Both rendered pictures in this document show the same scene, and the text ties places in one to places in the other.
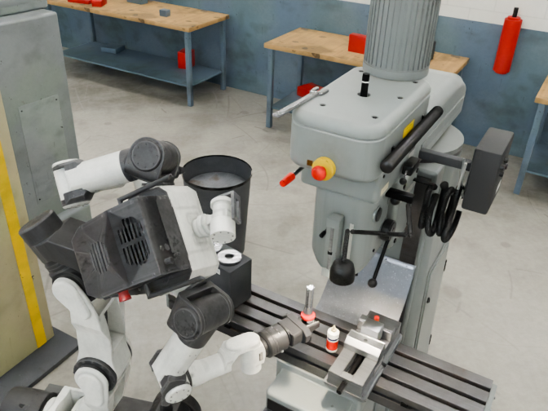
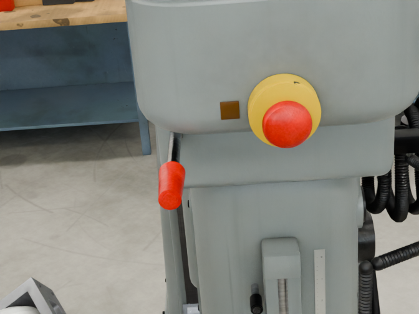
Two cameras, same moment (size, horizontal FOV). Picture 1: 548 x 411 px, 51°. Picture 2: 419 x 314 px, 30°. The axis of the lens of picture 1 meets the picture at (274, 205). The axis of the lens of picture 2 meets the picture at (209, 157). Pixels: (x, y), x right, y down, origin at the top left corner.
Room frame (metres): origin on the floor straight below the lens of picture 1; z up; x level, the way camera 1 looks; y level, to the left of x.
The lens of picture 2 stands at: (0.81, 0.21, 2.01)
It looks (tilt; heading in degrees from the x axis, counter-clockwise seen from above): 26 degrees down; 333
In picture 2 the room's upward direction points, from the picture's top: 5 degrees counter-clockwise
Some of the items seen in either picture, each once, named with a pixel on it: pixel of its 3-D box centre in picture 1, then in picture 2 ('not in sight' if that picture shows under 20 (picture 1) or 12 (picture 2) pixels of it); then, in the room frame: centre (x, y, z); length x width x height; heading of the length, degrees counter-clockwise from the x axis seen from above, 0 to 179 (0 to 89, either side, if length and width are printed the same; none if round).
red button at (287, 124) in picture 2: (320, 172); (286, 121); (1.30, -0.11, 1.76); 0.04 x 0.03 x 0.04; 61
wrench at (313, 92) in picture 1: (300, 101); not in sight; (1.43, -0.06, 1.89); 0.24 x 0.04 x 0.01; 148
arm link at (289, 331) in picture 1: (285, 334); not in sight; (1.37, -0.05, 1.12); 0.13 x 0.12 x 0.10; 39
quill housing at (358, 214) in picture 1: (349, 222); (275, 250); (1.52, -0.24, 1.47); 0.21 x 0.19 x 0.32; 61
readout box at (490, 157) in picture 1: (489, 170); not in sight; (1.62, -0.67, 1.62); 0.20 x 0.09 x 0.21; 151
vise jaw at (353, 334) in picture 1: (364, 345); not in sight; (1.41, -0.32, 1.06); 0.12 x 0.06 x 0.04; 60
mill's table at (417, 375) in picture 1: (317, 341); not in sight; (1.55, -0.18, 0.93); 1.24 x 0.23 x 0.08; 61
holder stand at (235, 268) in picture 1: (219, 271); not in sight; (1.75, 0.20, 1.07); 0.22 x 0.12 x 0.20; 51
